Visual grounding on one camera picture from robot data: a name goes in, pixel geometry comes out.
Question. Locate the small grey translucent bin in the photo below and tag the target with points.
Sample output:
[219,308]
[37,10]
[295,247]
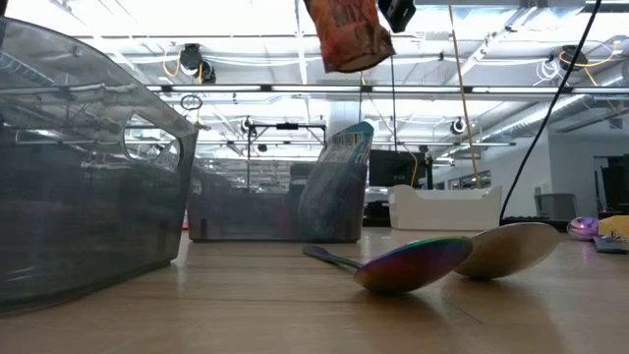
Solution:
[245,216]

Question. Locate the black background monitor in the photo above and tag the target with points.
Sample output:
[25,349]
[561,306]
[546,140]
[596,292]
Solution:
[398,169]

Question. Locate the white plastic bin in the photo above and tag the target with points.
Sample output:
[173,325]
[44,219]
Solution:
[442,211]

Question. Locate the grey office chair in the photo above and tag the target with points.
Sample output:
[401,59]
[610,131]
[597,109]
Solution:
[555,206]

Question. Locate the large grey translucent bin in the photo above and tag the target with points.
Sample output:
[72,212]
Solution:
[74,221]

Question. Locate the rainbow iridescent spoon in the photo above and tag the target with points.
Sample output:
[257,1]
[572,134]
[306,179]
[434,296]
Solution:
[413,268]

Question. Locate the blue white chip bag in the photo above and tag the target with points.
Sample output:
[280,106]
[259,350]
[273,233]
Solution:
[344,162]

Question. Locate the yellow orange chicken ramen packet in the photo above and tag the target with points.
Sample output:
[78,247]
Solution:
[616,227]

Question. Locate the black monitor bank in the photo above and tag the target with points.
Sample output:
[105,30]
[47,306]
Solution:
[616,182]

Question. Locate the long ceiling light rail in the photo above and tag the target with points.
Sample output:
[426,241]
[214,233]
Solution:
[245,89]

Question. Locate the brown taco seasoning packet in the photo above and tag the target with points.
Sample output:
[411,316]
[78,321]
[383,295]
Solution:
[349,39]

